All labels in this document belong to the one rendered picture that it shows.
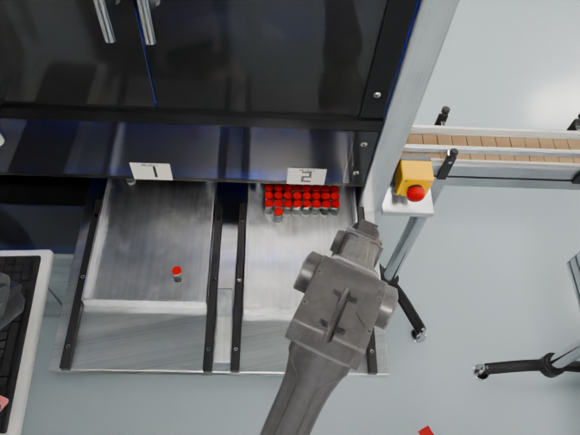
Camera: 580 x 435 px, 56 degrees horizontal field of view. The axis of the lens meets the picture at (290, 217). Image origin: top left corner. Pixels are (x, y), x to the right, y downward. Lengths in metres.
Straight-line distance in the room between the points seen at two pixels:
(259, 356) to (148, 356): 0.23
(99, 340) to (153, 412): 0.88
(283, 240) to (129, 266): 0.36
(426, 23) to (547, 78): 2.36
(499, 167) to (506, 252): 1.06
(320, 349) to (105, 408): 1.64
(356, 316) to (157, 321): 0.74
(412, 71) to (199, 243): 0.62
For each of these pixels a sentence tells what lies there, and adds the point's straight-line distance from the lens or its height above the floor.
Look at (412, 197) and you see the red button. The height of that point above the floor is 1.00.
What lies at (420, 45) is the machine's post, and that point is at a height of 1.40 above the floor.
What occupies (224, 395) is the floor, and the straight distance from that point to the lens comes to 2.07.
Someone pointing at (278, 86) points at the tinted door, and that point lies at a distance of 1.02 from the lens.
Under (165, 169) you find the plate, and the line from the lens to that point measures 1.23.
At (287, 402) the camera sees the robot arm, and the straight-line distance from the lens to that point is 0.57.
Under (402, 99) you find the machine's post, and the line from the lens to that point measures 1.05.
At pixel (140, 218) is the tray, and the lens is 1.34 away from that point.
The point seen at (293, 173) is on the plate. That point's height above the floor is 1.03.
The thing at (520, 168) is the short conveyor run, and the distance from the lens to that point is 1.50.
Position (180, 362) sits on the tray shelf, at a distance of 1.19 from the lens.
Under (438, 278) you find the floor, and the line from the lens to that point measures 2.34.
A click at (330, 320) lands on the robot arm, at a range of 0.54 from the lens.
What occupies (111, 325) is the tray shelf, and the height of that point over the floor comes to 0.88.
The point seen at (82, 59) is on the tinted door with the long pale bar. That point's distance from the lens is 1.04.
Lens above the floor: 2.02
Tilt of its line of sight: 59 degrees down
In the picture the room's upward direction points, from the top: 6 degrees clockwise
